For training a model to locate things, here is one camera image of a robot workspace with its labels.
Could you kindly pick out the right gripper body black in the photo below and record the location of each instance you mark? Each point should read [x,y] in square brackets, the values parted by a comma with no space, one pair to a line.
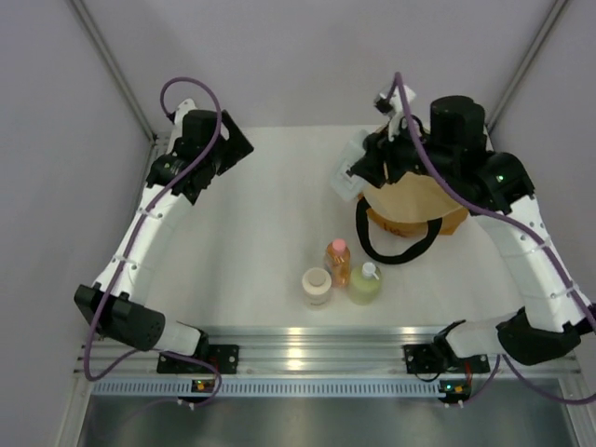
[402,155]

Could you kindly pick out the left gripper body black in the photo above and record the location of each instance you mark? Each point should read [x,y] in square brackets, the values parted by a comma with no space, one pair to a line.
[213,159]

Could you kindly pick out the small bottle black cap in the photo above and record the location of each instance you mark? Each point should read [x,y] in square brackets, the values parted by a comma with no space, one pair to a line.
[347,186]

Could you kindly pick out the tan canvas bag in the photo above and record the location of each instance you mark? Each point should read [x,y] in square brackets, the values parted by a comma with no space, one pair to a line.
[414,206]

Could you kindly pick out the orange bottle pink cap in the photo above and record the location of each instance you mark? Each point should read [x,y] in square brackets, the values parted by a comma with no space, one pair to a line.
[337,262]

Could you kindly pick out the green bottle white cap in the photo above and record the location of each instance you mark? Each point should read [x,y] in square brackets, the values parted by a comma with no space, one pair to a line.
[364,284]

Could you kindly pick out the cream jar bottle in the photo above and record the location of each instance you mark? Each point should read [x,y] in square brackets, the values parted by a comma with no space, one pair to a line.
[317,287]

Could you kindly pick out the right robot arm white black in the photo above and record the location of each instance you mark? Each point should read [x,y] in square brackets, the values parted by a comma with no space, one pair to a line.
[495,190]

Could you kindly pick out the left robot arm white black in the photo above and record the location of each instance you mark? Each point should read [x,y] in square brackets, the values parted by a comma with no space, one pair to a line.
[116,303]

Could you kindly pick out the left aluminium frame post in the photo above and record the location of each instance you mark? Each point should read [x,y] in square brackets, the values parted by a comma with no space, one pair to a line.
[95,36]

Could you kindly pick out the aluminium frame post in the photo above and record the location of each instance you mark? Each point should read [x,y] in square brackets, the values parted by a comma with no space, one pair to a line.
[95,36]
[523,67]

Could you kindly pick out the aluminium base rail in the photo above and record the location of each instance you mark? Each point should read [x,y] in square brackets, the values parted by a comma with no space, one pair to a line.
[310,352]

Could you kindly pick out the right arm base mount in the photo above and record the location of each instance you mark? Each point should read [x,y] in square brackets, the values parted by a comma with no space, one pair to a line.
[423,361]

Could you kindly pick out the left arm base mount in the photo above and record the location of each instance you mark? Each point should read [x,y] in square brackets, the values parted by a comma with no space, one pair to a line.
[223,358]

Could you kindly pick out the grey slotted cable duct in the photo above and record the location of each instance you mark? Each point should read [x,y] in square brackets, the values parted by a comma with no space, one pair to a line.
[273,388]

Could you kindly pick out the right aluminium frame post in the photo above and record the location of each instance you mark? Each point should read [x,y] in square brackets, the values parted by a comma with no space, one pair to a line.
[523,67]

